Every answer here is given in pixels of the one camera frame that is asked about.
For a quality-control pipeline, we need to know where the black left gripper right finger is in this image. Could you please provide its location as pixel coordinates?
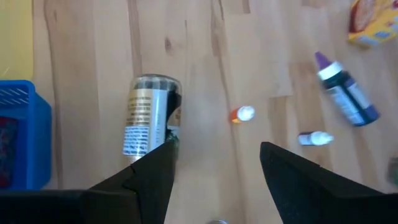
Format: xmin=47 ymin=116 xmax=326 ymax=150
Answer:
xmin=259 ymin=141 xmax=398 ymax=224

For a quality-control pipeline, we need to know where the yellow Corn Pops cereal box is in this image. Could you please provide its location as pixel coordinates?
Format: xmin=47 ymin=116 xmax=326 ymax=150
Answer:
xmin=347 ymin=0 xmax=398 ymax=47

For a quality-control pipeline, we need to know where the yellow plastic bin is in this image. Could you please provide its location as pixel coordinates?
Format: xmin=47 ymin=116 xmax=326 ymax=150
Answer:
xmin=0 ymin=0 xmax=34 ymax=80

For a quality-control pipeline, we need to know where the small orange dropper bottle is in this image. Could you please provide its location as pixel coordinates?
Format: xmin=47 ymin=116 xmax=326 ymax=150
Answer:
xmin=229 ymin=105 xmax=256 ymax=124

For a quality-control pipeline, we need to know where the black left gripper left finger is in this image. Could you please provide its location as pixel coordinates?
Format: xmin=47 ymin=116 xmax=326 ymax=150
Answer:
xmin=0 ymin=141 xmax=180 ymax=224

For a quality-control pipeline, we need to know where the blue plastic basket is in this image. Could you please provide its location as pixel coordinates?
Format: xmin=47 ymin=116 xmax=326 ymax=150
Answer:
xmin=0 ymin=80 xmax=53 ymax=190

